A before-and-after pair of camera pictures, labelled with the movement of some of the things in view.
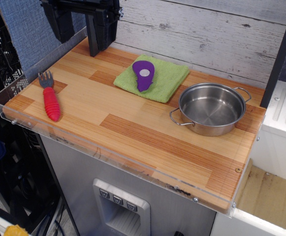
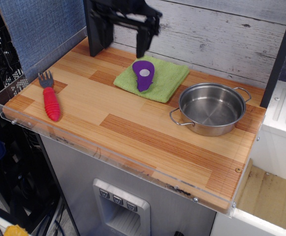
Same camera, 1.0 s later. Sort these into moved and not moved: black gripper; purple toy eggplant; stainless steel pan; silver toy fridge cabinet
Moved: black gripper
Not moved: silver toy fridge cabinet; purple toy eggplant; stainless steel pan
